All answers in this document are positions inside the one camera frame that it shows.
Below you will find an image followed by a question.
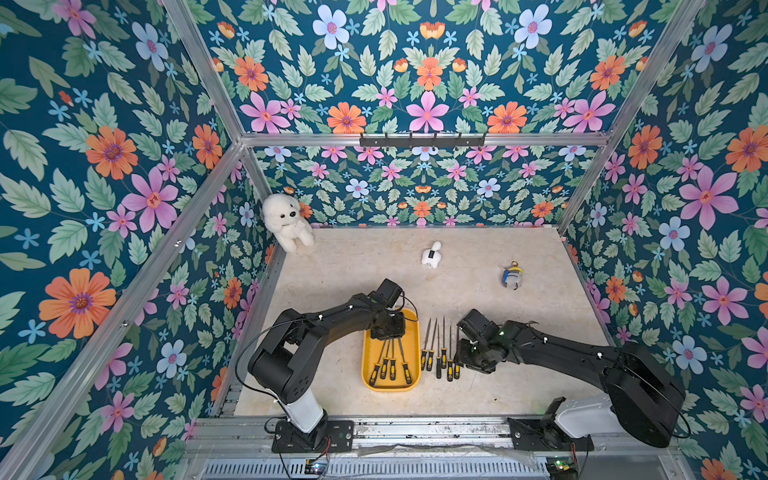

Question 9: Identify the file tool five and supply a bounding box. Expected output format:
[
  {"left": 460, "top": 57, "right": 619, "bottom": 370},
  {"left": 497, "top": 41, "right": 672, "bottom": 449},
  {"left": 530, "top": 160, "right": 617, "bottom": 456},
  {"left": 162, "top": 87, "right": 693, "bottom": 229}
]
[{"left": 446, "top": 328, "right": 455, "bottom": 382}]

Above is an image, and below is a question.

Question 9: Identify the file tool four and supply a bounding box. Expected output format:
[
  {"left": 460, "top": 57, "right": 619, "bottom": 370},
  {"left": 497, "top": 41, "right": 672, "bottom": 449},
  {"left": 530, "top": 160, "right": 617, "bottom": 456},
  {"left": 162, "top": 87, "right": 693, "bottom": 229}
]
[{"left": 439, "top": 316, "right": 448, "bottom": 370}]

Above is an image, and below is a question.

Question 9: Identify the yellow plastic storage tray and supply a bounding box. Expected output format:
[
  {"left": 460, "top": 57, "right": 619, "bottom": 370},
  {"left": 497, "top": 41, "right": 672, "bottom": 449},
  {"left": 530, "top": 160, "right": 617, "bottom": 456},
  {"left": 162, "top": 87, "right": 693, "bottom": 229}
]
[{"left": 361, "top": 308, "right": 421, "bottom": 393}]

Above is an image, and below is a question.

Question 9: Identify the file tool one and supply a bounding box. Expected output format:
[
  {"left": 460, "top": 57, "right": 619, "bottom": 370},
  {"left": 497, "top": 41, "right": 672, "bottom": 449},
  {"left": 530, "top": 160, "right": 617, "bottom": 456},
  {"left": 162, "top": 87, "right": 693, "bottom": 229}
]
[{"left": 419, "top": 318, "right": 432, "bottom": 371}]

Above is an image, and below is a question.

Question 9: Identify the file tool three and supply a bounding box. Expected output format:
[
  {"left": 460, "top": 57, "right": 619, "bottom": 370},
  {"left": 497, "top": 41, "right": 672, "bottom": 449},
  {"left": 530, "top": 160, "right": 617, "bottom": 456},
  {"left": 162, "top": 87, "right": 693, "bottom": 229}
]
[{"left": 433, "top": 325, "right": 442, "bottom": 380}]

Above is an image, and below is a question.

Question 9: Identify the file tool nine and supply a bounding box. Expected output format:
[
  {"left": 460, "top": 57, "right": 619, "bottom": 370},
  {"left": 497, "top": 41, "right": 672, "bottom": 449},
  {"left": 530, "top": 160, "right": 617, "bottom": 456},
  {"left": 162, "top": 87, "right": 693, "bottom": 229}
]
[{"left": 379, "top": 340, "right": 392, "bottom": 379}]

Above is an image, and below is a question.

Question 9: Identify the file tool seven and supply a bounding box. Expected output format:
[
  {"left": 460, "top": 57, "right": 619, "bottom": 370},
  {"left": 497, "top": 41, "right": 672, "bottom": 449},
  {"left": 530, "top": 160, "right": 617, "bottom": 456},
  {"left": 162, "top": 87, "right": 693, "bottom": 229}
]
[{"left": 397, "top": 338, "right": 413, "bottom": 386}]

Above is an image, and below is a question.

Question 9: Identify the file tool eight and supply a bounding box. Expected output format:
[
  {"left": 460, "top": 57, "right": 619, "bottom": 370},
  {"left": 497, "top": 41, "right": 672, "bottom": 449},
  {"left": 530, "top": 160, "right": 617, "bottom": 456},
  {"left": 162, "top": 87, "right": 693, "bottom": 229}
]
[{"left": 389, "top": 340, "right": 397, "bottom": 382}]

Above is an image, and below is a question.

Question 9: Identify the file tool two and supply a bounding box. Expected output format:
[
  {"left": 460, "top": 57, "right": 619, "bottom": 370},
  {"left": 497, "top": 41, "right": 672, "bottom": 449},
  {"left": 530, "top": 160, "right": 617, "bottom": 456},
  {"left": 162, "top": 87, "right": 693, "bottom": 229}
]
[{"left": 425, "top": 320, "right": 438, "bottom": 372}]

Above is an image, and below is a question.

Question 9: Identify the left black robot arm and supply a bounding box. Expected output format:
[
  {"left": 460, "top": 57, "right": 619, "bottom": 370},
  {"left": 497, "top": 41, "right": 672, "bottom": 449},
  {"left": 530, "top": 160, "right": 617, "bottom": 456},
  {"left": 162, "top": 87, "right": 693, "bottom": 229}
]
[{"left": 247, "top": 280, "right": 406, "bottom": 436}]

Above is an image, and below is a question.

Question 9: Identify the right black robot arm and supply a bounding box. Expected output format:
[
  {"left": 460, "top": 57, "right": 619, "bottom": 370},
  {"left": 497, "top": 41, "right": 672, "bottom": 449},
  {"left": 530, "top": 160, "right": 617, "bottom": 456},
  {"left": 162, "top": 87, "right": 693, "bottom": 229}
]
[{"left": 455, "top": 309, "right": 686, "bottom": 448}]

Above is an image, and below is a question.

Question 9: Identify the small white toy figure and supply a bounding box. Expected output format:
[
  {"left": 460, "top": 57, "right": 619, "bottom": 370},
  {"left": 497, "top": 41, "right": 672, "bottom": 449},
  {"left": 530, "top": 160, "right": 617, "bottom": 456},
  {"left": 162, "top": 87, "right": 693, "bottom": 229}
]
[{"left": 421, "top": 241, "right": 442, "bottom": 269}]

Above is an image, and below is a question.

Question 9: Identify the white plush bear toy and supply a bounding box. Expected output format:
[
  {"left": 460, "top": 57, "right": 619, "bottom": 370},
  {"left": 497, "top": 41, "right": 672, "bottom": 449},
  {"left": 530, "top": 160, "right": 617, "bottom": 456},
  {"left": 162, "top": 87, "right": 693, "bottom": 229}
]
[{"left": 262, "top": 193, "right": 315, "bottom": 253}]

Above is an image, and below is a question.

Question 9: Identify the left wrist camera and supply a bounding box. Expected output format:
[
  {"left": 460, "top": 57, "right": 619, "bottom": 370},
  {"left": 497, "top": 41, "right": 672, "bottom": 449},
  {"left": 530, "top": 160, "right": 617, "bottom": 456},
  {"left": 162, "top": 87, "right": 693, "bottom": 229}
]
[{"left": 371, "top": 279, "right": 403, "bottom": 309}]

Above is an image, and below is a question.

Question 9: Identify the blue yellow keychain toy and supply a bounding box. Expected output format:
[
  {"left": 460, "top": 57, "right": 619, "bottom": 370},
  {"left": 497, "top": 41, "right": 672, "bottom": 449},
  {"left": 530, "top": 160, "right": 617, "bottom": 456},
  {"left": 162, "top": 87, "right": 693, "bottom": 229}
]
[{"left": 501, "top": 261, "right": 524, "bottom": 290}]

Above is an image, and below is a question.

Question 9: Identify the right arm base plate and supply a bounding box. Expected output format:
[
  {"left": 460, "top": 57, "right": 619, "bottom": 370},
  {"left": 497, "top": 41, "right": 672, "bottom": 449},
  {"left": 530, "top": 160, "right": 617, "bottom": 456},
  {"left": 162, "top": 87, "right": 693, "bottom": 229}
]
[{"left": 507, "top": 416, "right": 594, "bottom": 453}]

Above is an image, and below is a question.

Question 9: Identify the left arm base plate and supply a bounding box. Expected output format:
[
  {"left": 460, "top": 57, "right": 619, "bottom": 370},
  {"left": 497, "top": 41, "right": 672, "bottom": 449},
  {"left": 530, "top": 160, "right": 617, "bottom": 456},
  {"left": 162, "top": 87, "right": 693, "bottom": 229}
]
[{"left": 271, "top": 420, "right": 355, "bottom": 454}]

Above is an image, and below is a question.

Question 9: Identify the black wall hook rail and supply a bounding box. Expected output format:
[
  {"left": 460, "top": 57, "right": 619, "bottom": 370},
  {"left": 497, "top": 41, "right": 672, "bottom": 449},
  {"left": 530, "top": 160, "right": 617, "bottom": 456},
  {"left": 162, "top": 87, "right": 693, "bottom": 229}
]
[{"left": 358, "top": 133, "right": 486, "bottom": 149}]

